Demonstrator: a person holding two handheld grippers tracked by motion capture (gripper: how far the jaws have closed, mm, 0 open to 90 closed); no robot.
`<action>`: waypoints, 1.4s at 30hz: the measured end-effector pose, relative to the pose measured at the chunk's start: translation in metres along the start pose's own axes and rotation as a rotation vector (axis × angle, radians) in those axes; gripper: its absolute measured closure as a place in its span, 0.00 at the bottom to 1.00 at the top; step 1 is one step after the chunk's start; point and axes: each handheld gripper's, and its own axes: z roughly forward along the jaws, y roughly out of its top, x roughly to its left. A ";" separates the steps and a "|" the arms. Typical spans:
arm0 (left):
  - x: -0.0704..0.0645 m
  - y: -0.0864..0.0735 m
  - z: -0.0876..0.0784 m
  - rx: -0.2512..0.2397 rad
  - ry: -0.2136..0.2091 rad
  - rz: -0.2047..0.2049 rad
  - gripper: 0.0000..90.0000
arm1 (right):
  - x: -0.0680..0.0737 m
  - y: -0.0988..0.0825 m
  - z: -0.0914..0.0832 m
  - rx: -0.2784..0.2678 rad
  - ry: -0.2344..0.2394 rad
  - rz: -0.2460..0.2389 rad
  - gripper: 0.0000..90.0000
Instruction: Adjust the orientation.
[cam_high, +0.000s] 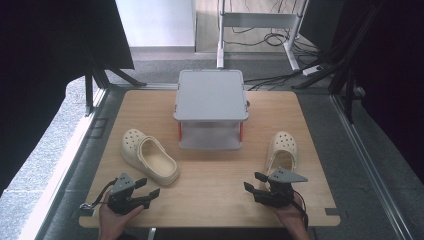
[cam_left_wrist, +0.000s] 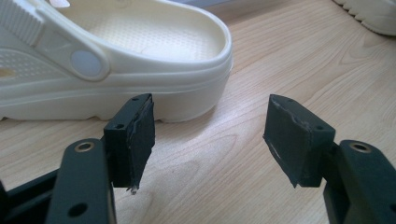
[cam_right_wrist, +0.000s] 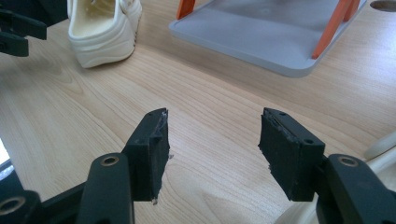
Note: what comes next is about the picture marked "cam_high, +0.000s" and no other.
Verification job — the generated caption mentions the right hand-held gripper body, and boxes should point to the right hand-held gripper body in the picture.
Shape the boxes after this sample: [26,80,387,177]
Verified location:
[254,167,308,208]

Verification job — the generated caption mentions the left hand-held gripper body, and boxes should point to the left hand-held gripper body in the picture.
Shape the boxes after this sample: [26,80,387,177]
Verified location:
[107,172,149,216]

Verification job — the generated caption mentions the cream clog shoe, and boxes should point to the cream clog shoe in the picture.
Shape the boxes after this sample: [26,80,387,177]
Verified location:
[264,131,298,193]
[120,128,181,187]

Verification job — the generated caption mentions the grey two-tier shoe rack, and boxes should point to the grey two-tier shoe rack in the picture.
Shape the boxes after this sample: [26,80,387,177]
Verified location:
[173,69,250,151]

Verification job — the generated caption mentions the person's right hand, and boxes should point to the person's right hand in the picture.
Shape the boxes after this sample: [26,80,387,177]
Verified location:
[266,193,311,240]

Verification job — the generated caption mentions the person's left hand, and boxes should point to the person's left hand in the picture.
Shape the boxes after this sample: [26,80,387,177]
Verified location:
[98,193,145,240]

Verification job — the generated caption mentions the black metal stand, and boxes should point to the black metal stand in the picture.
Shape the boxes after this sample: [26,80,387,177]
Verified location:
[83,63,148,118]
[293,0,388,124]

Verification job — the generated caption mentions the white power strip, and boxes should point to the white power strip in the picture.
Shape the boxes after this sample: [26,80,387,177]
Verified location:
[302,65,324,76]

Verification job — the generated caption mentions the black curtain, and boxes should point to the black curtain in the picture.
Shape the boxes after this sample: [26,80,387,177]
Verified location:
[0,0,135,198]
[329,0,424,184]

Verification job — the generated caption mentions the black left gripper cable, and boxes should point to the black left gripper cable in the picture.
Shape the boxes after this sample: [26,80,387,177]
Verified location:
[79,178,118,211]

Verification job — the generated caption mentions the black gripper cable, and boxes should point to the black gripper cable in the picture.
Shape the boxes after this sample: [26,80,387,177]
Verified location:
[79,178,118,211]
[292,189,310,232]

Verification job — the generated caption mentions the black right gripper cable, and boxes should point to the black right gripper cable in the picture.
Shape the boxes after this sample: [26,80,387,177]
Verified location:
[292,189,310,232]

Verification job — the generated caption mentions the bundle of black floor cables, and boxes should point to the bundle of black floor cables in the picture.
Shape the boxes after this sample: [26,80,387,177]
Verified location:
[223,0,334,92]

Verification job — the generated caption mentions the white metal stand frame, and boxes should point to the white metal stand frame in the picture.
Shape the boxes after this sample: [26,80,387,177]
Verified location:
[215,0,309,72]

